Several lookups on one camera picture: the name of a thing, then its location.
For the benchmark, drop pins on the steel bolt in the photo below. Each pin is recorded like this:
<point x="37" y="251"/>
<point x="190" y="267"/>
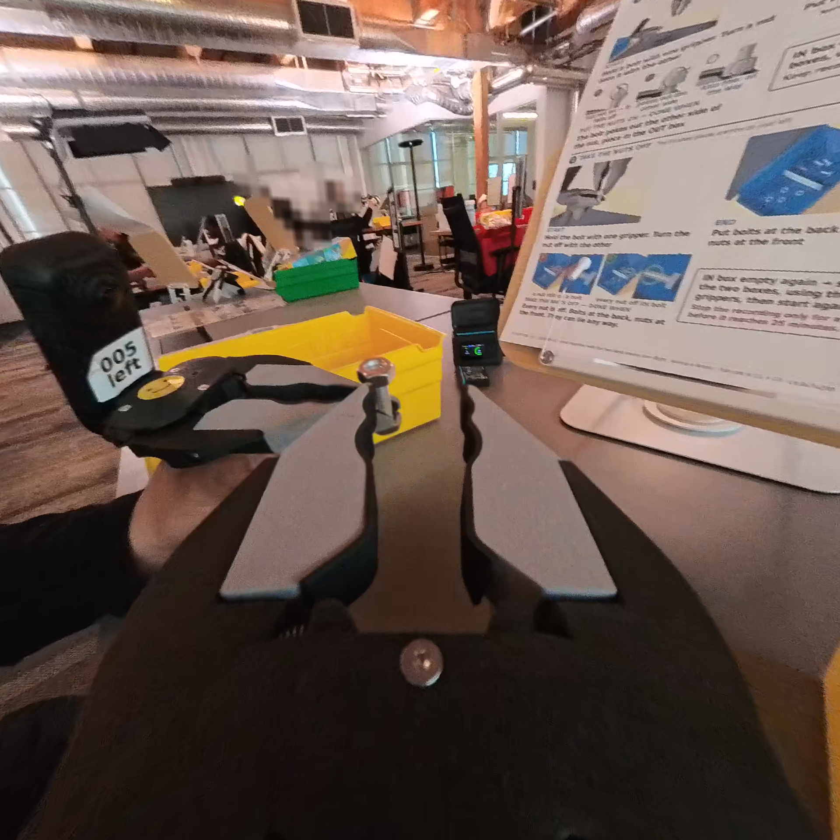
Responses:
<point x="384" y="407"/>

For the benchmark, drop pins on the wooden sign board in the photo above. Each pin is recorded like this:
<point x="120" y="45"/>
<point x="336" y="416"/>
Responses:
<point x="522" y="359"/>

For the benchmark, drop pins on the black floor lamp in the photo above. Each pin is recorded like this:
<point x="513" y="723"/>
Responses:
<point x="418" y="197"/>

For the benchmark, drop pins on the white instruction sheet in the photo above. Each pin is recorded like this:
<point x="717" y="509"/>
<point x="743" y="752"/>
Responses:
<point x="656" y="197"/>

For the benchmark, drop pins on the green plastic bin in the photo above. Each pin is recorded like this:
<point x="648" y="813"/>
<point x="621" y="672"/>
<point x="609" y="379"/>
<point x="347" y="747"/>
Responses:
<point x="315" y="282"/>

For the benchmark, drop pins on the person's left forearm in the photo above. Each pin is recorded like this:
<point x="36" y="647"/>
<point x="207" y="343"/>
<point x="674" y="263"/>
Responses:
<point x="65" y="577"/>

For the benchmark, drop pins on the colourful packets pile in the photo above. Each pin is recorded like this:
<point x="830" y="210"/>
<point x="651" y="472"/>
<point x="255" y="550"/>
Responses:
<point x="328" y="253"/>

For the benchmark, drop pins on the black standing device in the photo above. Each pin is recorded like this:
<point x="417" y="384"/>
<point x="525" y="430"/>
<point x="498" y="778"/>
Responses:
<point x="472" y="321"/>

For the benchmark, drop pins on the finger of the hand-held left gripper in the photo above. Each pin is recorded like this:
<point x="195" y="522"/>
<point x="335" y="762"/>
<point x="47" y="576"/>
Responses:
<point x="275" y="420"/>
<point x="295" y="377"/>

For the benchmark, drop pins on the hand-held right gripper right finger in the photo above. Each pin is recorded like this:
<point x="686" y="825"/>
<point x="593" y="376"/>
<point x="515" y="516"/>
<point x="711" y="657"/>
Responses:
<point x="531" y="525"/>

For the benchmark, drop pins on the yellow divided plastic bin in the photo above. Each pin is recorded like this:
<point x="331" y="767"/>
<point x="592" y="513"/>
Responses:
<point x="833" y="754"/>

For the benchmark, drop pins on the person's left hand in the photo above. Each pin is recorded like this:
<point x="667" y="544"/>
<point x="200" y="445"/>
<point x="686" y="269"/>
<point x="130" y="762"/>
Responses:
<point x="177" y="505"/>

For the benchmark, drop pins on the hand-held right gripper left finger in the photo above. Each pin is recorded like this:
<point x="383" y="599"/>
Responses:
<point x="302" y="518"/>

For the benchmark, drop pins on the black office chair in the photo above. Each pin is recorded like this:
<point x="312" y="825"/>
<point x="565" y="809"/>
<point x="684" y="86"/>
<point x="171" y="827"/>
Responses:
<point x="463" y="243"/>

